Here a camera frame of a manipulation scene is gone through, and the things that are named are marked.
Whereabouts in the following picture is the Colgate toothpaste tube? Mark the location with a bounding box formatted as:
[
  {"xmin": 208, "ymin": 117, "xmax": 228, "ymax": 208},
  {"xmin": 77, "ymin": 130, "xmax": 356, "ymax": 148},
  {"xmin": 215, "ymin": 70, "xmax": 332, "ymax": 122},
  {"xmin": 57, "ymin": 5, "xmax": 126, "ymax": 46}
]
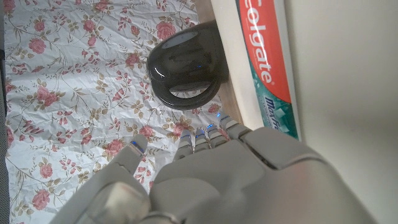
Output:
[{"xmin": 234, "ymin": 0, "xmax": 302, "ymax": 141}]

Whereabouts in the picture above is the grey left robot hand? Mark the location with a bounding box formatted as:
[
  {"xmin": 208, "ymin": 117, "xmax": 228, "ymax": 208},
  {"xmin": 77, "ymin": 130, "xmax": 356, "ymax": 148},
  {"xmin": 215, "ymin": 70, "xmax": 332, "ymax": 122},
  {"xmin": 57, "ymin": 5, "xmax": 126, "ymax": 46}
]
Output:
[{"xmin": 49, "ymin": 112, "xmax": 379, "ymax": 224}]

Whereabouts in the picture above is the black electric kettle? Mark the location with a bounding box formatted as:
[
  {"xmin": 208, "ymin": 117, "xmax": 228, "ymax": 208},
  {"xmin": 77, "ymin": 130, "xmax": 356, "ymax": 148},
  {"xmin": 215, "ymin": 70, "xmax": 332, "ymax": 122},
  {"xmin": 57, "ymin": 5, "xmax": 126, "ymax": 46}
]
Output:
[{"xmin": 146, "ymin": 19, "xmax": 230, "ymax": 111}]

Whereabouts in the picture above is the floral backdrop cloth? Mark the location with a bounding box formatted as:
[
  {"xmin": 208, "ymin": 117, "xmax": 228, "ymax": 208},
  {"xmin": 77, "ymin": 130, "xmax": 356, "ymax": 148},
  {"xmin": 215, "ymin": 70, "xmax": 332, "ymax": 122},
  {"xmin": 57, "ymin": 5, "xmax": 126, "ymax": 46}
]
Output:
[{"xmin": 2, "ymin": 0, "xmax": 224, "ymax": 224}]

